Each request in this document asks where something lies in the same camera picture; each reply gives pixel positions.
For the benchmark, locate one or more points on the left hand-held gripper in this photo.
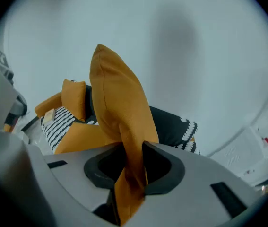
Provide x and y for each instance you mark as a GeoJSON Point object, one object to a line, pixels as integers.
{"type": "Point", "coordinates": [1, 60]}

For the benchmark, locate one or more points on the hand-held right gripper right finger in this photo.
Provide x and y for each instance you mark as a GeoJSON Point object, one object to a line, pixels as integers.
{"type": "Point", "coordinates": [190, 197]}

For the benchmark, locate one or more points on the white ventilated cabinet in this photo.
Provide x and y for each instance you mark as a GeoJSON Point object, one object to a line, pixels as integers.
{"type": "Point", "coordinates": [237, 155]}

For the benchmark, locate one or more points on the black white patterned sofa cover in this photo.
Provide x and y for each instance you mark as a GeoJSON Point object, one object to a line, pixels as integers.
{"type": "Point", "coordinates": [171, 126]}

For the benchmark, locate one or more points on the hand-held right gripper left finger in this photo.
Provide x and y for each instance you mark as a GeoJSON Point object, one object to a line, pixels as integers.
{"type": "Point", "coordinates": [77, 174]}

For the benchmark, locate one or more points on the orange cushion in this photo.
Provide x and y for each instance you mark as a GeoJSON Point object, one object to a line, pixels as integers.
{"type": "Point", "coordinates": [84, 136]}
{"type": "Point", "coordinates": [122, 103]}
{"type": "Point", "coordinates": [73, 98]}

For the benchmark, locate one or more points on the beige book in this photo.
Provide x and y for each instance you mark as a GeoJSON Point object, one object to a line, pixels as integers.
{"type": "Point", "coordinates": [49, 116]}

